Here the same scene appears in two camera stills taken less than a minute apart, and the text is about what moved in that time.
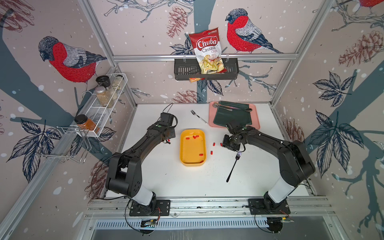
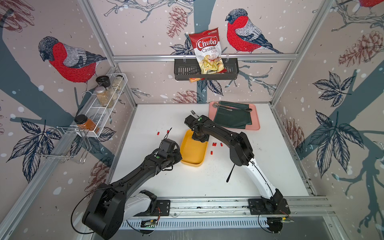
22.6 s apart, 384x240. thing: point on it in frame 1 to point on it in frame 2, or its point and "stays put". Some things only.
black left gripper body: x=172 y=133 to x=173 y=158
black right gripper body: x=229 y=143 to x=199 y=138
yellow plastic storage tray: x=193 y=148 stays put
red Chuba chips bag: x=208 y=52 stays put
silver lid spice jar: x=104 y=99 stays put
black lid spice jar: x=103 y=80 stays put
